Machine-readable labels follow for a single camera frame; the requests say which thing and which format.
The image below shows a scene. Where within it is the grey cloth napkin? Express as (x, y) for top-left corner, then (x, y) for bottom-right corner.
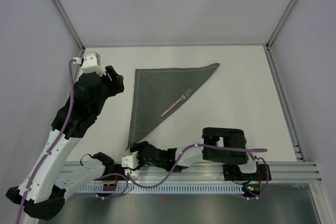
(127, 63), (220, 148)

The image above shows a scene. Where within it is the pink handled metal fork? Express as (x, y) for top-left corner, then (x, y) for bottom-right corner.
(160, 89), (192, 118)

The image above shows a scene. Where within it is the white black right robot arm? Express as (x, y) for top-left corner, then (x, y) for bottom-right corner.
(130, 127), (268, 179)

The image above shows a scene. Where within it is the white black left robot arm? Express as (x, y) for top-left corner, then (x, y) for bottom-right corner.
(6, 66), (124, 220)

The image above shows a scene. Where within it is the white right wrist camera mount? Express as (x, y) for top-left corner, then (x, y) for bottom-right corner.
(121, 151), (139, 175)

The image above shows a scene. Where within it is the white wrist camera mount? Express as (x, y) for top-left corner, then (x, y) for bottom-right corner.
(121, 151), (139, 175)
(73, 52), (106, 76)

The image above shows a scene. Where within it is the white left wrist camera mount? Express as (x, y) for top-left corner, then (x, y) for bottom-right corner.
(73, 52), (106, 76)

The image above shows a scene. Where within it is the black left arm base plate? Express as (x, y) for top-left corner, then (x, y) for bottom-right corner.
(100, 164), (128, 181)

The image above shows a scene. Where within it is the white slotted cable duct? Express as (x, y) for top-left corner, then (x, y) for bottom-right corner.
(79, 183), (243, 194)

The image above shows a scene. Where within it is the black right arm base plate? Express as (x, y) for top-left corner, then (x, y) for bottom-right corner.
(222, 164), (271, 182)

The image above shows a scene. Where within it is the aluminium left frame post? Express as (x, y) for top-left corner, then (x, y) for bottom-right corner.
(51, 0), (85, 52)

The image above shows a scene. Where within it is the aluminium frame post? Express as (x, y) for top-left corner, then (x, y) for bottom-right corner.
(264, 0), (299, 51)
(51, 0), (85, 52)

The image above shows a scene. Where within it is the aluminium right frame post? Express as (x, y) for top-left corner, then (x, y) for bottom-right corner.
(264, 0), (299, 51)

